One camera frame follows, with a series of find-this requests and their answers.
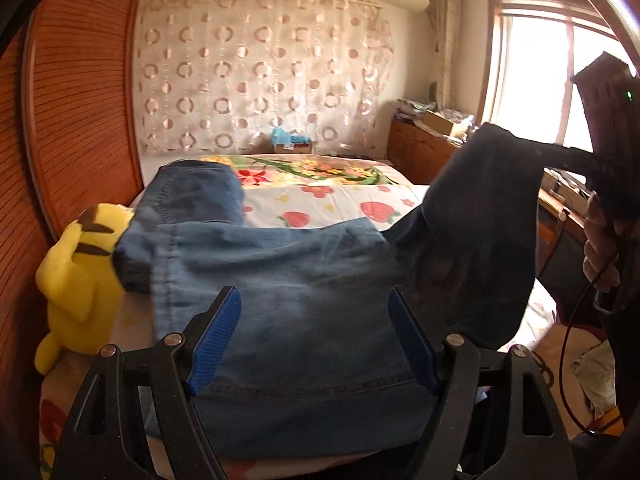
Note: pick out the pink circle pattern curtain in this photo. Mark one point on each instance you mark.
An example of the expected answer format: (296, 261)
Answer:
(260, 70)

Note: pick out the person's right hand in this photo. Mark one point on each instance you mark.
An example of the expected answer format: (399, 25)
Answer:
(599, 247)

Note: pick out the blue cloth on small box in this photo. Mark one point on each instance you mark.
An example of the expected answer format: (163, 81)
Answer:
(292, 141)

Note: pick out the open cardboard box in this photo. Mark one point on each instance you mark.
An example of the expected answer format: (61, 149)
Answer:
(442, 124)

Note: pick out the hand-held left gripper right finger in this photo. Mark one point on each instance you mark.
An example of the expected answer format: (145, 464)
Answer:
(411, 340)

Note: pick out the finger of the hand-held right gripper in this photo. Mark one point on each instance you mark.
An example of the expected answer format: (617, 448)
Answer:
(567, 156)

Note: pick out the beige cloth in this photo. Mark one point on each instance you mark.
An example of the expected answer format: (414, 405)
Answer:
(595, 375)

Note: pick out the window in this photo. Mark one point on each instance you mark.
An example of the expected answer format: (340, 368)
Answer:
(535, 70)

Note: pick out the wooden headboard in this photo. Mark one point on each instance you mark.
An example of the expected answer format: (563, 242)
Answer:
(80, 85)

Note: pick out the blue denim pants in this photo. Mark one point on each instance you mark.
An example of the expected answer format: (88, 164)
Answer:
(300, 285)

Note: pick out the wooden cabinet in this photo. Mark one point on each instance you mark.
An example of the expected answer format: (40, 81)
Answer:
(415, 155)

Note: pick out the cream window curtain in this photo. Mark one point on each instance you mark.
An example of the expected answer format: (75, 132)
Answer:
(446, 40)

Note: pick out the floral blanket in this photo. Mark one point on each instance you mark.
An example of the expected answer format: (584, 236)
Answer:
(310, 167)

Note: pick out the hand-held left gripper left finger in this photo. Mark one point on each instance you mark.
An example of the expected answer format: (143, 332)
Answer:
(215, 340)

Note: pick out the yellow plush toy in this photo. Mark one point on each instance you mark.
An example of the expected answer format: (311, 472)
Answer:
(80, 285)

